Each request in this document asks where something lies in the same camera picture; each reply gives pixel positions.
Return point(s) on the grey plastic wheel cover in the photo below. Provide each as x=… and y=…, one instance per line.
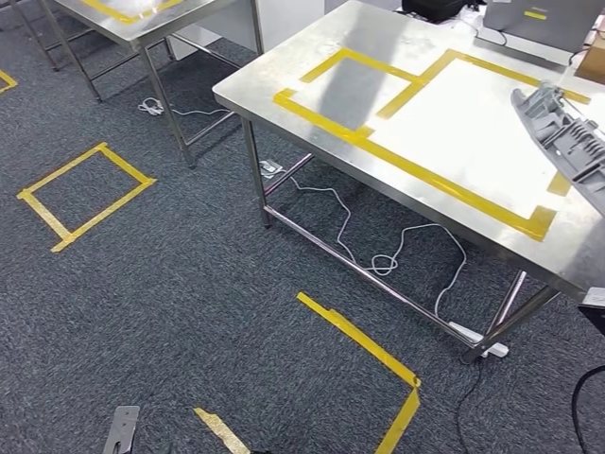
x=567, y=150

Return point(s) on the large steel workbench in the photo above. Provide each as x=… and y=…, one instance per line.
x=265, y=81

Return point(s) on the yellow floor tape square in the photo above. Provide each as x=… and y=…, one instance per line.
x=47, y=213
x=7, y=80
x=359, y=335

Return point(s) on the worn gold floor tape strip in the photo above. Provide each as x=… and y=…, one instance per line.
x=222, y=429

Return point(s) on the black carry bag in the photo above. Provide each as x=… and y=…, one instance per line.
x=434, y=9

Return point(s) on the steel table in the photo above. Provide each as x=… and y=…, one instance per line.
x=142, y=31

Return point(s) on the grey laptop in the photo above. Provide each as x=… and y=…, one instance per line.
x=543, y=25

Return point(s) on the brown cardboard box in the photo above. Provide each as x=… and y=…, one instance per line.
x=593, y=62

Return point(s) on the yellow tape double frame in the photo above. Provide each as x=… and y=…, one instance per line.
x=401, y=163

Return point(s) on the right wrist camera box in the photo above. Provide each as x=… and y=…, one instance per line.
x=595, y=310

